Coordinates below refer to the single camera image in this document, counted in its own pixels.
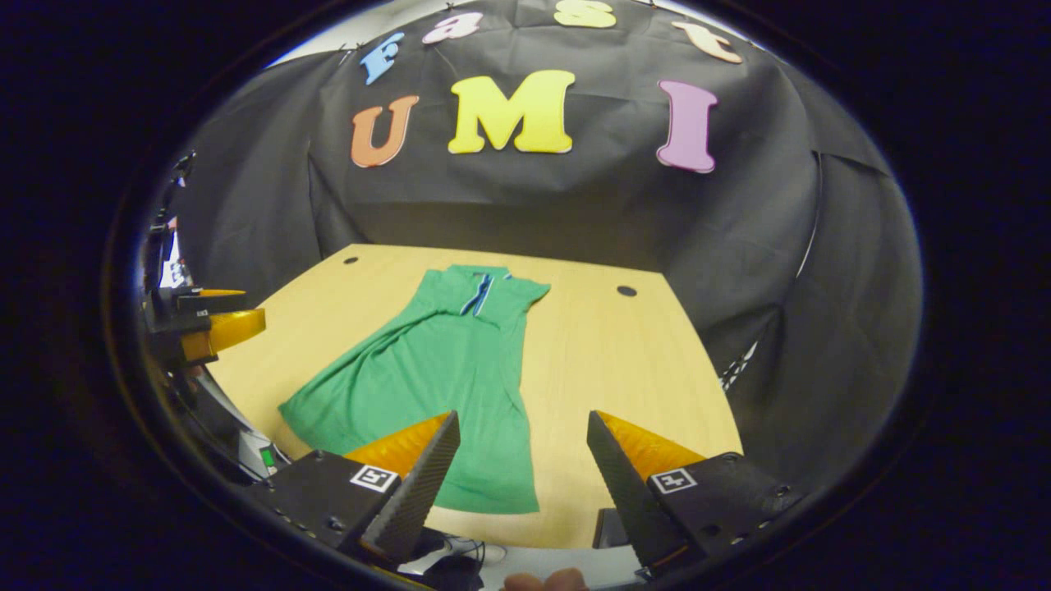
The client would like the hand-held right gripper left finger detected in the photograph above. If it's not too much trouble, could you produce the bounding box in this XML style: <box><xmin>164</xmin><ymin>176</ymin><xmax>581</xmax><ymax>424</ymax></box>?
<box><xmin>246</xmin><ymin>410</ymin><xmax>462</xmax><ymax>567</ymax></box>

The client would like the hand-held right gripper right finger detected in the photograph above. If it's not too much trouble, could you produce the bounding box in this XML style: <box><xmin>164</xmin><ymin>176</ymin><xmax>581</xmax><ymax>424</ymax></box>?
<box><xmin>586</xmin><ymin>410</ymin><xmax>805</xmax><ymax>571</ymax></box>

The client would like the green T-shirt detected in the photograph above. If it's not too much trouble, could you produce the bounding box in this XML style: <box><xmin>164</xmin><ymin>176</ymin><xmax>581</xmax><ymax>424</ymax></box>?
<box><xmin>278</xmin><ymin>264</ymin><xmax>551</xmax><ymax>515</ymax></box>

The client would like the grey device with green light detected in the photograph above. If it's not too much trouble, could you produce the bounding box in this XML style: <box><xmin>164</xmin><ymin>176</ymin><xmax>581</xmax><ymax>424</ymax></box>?
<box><xmin>238</xmin><ymin>427</ymin><xmax>290</xmax><ymax>479</ymax></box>

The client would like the black backdrop cloth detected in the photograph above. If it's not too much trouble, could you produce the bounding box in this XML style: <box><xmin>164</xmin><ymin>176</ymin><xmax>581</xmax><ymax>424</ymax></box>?
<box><xmin>177</xmin><ymin>0</ymin><xmax>922</xmax><ymax>493</ymax></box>

